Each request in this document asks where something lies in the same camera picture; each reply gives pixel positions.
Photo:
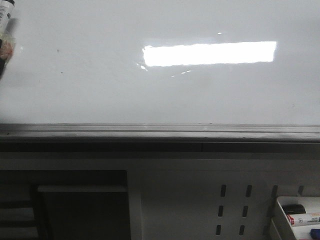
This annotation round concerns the dark grey whiteboard tray rail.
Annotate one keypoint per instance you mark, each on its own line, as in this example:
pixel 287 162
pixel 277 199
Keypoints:
pixel 219 138

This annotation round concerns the white glossy whiteboard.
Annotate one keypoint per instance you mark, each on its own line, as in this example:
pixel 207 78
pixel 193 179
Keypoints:
pixel 252 62

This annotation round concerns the red capped white marker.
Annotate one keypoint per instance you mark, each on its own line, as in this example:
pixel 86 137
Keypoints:
pixel 304 219

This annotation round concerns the black whiteboard marker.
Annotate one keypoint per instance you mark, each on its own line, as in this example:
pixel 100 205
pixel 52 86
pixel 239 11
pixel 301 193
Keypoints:
pixel 7 41

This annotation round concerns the blue capped marker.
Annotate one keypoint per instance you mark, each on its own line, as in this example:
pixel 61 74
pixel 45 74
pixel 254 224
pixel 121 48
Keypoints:
pixel 315 233

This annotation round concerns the white pegboard panel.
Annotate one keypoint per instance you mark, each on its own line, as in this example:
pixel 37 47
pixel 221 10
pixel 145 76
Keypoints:
pixel 213 199

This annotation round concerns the dark cabinet with white shelf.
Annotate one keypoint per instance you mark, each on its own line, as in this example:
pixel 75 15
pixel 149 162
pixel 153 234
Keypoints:
pixel 64 205

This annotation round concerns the white marker holder bin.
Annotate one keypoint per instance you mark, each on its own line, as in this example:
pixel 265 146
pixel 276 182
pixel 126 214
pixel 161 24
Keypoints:
pixel 281 225

